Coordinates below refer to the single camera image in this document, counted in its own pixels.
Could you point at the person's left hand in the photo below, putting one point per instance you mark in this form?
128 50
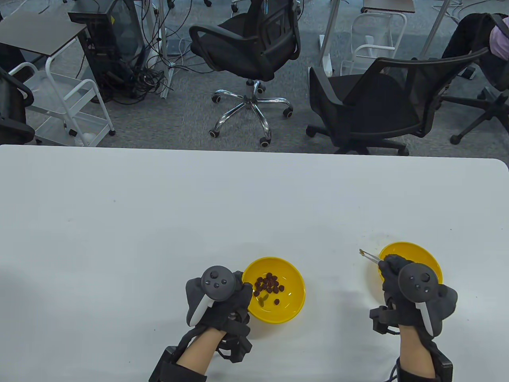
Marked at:
228 315

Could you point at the person's right hand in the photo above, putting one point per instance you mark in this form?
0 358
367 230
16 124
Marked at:
391 274

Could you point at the metal tweezers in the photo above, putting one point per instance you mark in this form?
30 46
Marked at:
372 256

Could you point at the yellow plastic bowl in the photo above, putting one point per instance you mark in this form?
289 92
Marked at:
288 308
417 250

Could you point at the pile of dark raisins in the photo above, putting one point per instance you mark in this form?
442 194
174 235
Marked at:
268 282

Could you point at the person's left forearm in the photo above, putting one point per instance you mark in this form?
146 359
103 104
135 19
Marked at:
197 355

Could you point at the person's right forearm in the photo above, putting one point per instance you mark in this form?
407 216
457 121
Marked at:
415 350

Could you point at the black mesh office chair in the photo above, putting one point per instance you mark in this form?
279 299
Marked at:
358 99

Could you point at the white power strip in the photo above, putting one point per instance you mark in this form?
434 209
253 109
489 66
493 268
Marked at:
165 85

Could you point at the white desk leg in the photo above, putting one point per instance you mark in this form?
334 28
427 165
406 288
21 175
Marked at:
163 32
435 28
332 24

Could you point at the black office chair chrome base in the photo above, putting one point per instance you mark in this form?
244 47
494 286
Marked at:
238 47

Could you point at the dark grey desk top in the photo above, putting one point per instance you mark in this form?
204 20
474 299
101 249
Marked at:
387 4
35 34

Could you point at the black computer tower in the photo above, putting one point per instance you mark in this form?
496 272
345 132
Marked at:
115 39

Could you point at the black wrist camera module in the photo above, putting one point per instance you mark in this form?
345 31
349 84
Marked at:
381 318
239 343

